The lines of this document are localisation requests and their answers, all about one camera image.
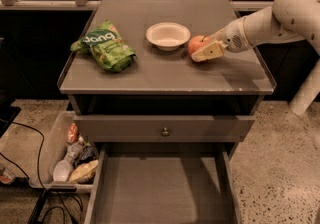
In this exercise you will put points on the clear plastic storage bin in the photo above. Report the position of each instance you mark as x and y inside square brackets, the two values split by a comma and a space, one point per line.
[53, 150]

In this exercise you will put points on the green snack bag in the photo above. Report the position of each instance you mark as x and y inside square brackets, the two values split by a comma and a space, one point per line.
[107, 47]

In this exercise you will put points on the red apple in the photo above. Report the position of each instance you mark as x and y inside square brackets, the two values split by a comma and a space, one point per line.
[194, 46]

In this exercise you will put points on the grey drawer cabinet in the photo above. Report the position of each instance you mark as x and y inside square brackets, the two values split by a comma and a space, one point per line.
[167, 83]

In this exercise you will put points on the white cup in bin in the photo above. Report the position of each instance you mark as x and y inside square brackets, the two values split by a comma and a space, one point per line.
[62, 171]

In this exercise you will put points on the white paper bowl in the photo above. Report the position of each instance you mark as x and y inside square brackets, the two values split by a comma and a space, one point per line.
[168, 36]

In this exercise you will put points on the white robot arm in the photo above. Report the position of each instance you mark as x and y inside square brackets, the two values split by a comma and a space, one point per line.
[284, 21]

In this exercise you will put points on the closed top drawer with knob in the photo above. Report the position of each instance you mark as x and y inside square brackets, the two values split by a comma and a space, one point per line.
[163, 128]

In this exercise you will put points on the small can on floor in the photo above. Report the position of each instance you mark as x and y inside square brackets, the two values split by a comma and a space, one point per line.
[6, 176]

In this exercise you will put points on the open grey middle drawer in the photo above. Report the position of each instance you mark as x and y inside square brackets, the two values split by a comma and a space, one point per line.
[163, 183]

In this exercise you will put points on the red packet in bin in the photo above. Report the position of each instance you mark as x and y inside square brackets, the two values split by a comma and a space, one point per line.
[73, 134]

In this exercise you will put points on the yellow snack bag in bin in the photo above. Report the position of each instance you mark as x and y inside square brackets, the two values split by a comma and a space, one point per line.
[84, 172]

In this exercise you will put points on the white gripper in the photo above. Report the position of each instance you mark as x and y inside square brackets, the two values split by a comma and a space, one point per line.
[232, 38]

